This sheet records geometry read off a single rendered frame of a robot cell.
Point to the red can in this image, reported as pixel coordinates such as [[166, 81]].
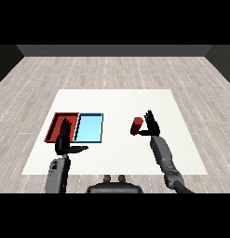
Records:
[[136, 125]]

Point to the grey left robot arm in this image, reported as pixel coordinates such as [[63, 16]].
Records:
[[57, 175]]

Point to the dark grey robot body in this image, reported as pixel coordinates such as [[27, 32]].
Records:
[[114, 186]]

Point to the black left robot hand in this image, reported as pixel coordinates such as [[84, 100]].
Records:
[[63, 143]]

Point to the light blue shallow open box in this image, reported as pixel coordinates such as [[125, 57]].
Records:
[[89, 127]]

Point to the red shallow open box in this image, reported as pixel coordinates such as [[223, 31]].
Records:
[[57, 128]]

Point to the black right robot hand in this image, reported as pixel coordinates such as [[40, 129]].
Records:
[[153, 126]]

